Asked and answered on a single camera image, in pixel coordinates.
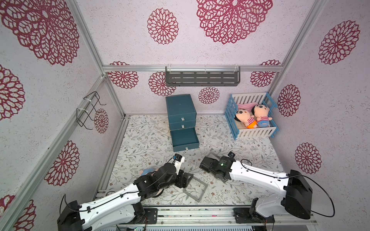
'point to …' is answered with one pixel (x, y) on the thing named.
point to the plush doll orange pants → (251, 126)
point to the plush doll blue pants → (263, 123)
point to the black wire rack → (90, 101)
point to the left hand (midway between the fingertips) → (187, 174)
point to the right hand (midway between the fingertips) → (218, 170)
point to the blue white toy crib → (251, 115)
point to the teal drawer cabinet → (182, 117)
